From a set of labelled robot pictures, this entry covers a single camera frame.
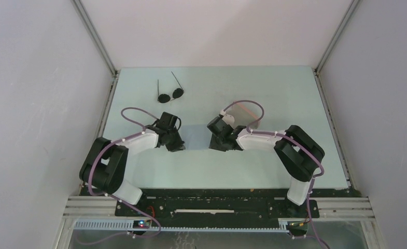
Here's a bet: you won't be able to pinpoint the pink glasses case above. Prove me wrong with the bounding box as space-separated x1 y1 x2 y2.
226 102 261 128

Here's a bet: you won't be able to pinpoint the light blue cleaning cloth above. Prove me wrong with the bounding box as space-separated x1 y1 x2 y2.
179 124 212 150

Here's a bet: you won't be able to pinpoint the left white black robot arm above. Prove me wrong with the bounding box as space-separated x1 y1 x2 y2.
79 112 185 216

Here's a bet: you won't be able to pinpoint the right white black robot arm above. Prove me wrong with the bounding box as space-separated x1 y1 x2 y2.
207 115 325 217

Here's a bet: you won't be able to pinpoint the black sunglasses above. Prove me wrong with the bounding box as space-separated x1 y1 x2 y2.
157 71 185 104

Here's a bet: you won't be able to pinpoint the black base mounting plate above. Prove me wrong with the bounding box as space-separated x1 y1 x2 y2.
115 187 320 230

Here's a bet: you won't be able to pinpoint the grey cable duct rail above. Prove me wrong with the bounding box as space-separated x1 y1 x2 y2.
73 219 288 232

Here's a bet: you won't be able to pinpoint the aluminium frame rails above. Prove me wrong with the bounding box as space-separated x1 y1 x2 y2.
63 196 375 221

